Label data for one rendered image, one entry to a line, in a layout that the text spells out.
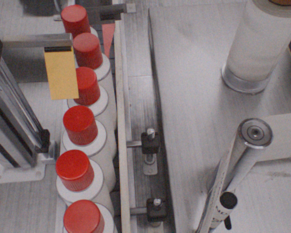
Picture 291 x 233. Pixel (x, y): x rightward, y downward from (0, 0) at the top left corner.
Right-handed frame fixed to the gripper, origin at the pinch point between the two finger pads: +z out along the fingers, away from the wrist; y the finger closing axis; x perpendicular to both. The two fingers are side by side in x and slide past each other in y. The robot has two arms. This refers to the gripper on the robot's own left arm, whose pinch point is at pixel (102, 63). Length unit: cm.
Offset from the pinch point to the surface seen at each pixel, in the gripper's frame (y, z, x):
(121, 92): 2.6, 5.1, -1.5
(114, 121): 1.0, 8.7, -5.5
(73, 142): -2.9, 4.2, -22.6
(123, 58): 3.8, 1.1, 9.2
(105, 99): 0.8, 1.3, -17.1
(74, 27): -2.0, -7.1, -12.2
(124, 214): 1.3, 18.3, -17.6
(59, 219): -6.6, 14.9, -21.1
